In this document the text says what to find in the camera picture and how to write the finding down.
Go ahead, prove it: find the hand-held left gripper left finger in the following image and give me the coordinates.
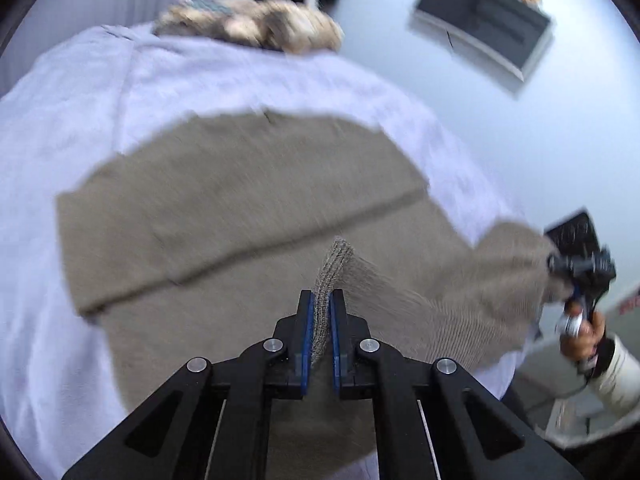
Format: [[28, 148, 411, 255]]
[[62, 289, 317, 480]]

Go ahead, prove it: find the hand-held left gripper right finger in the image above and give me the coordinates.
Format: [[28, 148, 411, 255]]
[[327, 288, 583, 480]]

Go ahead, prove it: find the olive knit sweater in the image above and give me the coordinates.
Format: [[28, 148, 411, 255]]
[[55, 112, 573, 466]]

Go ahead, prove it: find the person's right hand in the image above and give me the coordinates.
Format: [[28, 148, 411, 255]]
[[560, 307, 608, 376]]

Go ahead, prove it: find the red white box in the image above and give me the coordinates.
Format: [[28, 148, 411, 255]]
[[617, 285, 640, 317]]

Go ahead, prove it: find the cream striped sweater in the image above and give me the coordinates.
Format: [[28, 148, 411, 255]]
[[222, 0, 346, 56]]

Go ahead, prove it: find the lavender fleece blanket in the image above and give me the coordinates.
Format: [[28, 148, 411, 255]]
[[0, 22, 541, 480]]

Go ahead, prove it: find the dark brown garment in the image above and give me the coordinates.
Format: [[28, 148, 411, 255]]
[[152, 0, 231, 38]]

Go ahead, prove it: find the wall-mounted black monitor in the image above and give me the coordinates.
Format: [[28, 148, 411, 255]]
[[409, 0, 556, 96]]

